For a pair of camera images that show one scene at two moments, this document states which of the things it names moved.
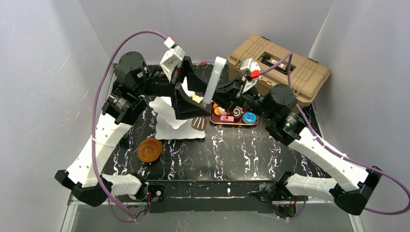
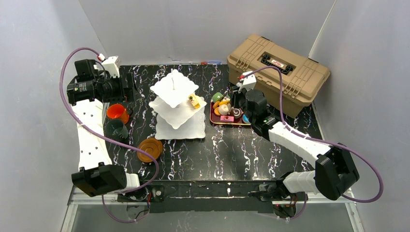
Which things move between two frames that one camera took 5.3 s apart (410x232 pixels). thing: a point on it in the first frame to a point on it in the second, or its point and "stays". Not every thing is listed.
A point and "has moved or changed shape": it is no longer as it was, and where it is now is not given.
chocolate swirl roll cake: (237, 112) stays
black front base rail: (214, 196) stays
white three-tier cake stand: (168, 127) stays
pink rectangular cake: (227, 118) stays
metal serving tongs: (200, 123) has moved or changed shape
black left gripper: (179, 88) to (128, 87)
